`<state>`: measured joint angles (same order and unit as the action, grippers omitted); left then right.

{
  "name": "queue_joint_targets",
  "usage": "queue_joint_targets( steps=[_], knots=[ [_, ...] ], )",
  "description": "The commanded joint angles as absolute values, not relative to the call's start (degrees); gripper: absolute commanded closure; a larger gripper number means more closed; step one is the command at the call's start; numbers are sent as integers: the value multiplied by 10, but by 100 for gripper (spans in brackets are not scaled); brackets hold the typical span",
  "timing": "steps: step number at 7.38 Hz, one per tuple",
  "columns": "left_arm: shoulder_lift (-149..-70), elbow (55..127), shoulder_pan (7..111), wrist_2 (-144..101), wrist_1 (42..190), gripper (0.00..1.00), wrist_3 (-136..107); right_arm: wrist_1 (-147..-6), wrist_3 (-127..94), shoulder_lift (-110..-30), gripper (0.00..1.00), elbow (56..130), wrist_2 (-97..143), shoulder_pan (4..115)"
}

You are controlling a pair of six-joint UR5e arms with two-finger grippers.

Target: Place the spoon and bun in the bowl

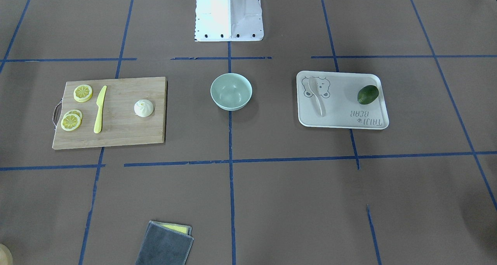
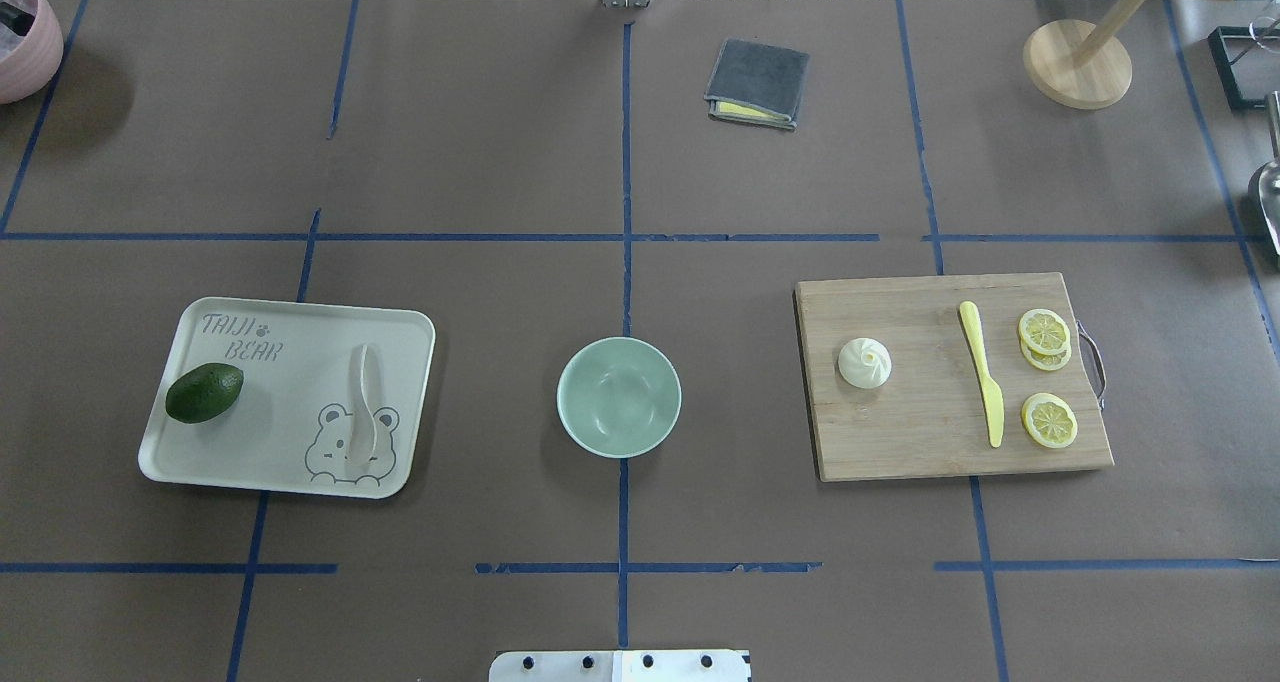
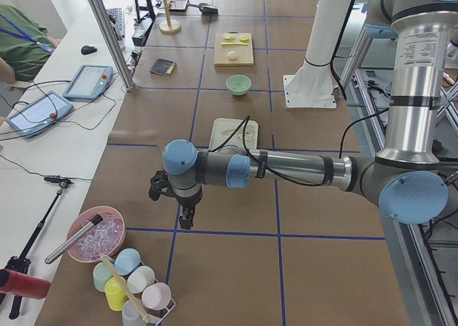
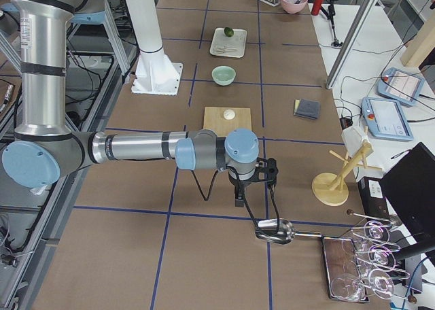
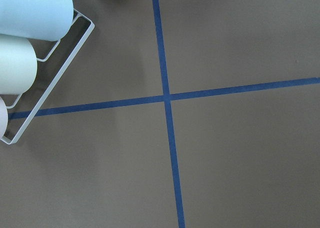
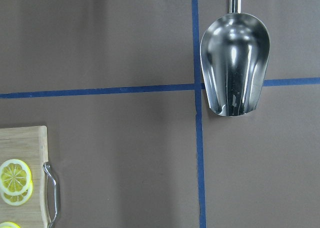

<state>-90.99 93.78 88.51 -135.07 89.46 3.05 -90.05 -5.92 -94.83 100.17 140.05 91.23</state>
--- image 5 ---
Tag light blue cup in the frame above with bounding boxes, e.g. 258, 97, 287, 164
0, 0, 74, 42

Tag pale green cup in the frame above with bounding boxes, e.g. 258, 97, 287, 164
0, 34, 38, 95

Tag pink cup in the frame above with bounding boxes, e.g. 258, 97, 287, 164
0, 97, 8, 138

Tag white wire cup rack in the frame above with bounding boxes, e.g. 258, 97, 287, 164
0, 9, 95, 145

